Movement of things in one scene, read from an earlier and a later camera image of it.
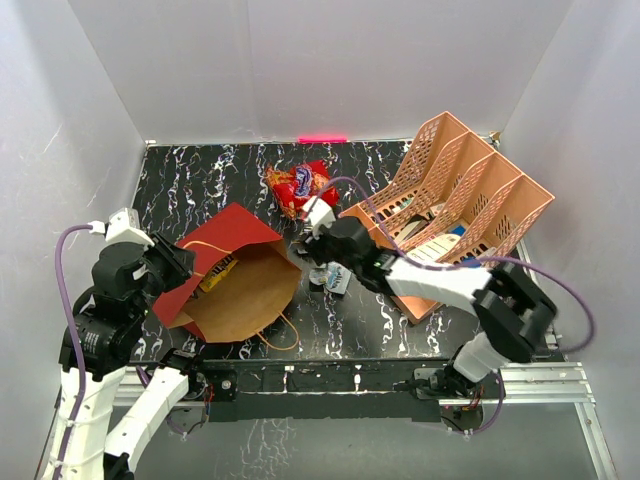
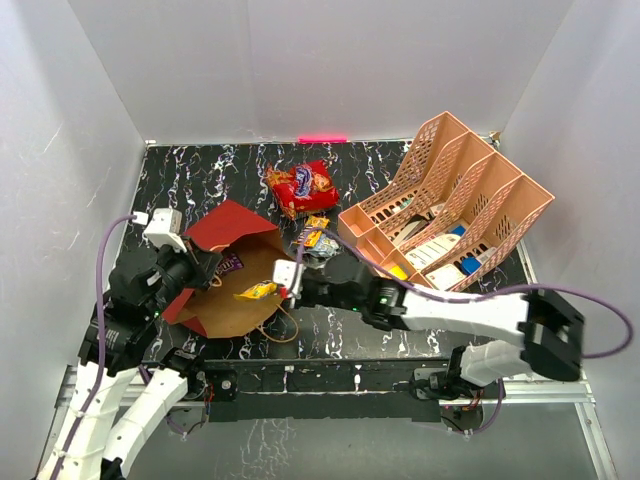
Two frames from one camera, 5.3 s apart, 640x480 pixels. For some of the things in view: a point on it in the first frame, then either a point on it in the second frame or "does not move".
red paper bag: (244, 278) does not move
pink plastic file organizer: (448, 197) does not move
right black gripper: (316, 247) to (302, 299)
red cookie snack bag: (291, 187) does not move
